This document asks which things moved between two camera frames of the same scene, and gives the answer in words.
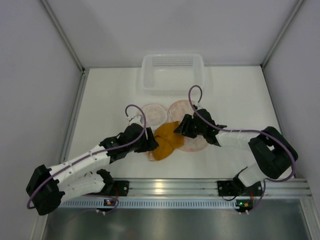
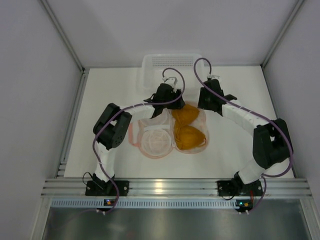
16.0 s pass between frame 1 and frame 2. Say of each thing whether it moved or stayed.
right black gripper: moved
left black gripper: moved
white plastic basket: stayed
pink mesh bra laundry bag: moved
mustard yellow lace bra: moved
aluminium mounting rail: stayed
